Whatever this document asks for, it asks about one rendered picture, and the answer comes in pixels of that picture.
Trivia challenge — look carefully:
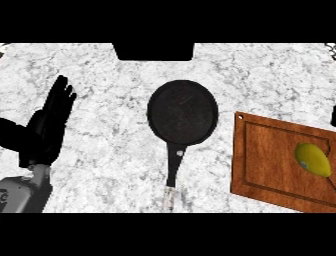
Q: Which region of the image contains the black frying pan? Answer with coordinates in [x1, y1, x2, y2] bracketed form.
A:
[146, 79, 220, 212]

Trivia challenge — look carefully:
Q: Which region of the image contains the brown wooden cutting board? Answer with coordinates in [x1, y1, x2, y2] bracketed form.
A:
[228, 111, 336, 214]

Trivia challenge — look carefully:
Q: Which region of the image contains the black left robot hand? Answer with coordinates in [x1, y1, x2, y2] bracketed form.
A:
[0, 75, 78, 169]

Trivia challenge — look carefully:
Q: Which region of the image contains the black appliance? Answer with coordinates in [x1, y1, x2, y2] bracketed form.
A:
[110, 42, 196, 62]

